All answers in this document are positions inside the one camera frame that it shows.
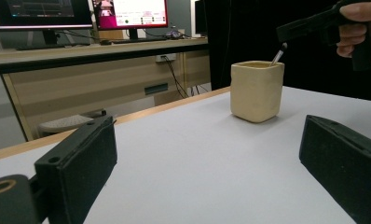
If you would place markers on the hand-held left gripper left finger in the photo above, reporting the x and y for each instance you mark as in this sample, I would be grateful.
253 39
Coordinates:
78 161

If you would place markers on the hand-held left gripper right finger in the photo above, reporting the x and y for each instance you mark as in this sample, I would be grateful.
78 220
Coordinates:
342 161

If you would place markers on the black makeup brush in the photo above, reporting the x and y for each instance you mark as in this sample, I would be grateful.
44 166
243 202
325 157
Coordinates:
278 56

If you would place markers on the cream ceramic cup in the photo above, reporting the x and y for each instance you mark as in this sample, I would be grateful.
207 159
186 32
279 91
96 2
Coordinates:
256 91

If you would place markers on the white round stool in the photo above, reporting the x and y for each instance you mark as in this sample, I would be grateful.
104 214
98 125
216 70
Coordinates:
65 123

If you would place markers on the black curtain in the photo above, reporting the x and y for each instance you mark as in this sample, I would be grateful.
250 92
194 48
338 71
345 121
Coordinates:
245 31

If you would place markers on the wooden office desk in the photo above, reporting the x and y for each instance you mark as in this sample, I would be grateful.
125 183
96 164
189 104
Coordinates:
78 87

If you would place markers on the white framed monitor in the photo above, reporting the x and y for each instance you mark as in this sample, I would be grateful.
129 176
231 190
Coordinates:
200 15

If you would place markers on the black keyboard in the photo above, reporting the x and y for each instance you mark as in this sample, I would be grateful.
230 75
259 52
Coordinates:
140 40
40 47

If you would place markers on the black computer mouse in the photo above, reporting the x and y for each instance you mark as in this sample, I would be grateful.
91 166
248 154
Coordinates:
105 42

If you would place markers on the small purple object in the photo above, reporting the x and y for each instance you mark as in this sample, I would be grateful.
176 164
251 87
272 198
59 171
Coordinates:
173 33

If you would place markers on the white power socket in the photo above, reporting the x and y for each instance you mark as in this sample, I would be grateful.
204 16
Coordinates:
169 58

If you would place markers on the dark screen monitor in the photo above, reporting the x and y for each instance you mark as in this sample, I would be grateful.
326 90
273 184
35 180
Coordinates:
40 12

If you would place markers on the pink screen monitor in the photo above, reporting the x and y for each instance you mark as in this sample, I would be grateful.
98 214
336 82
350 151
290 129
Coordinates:
137 12

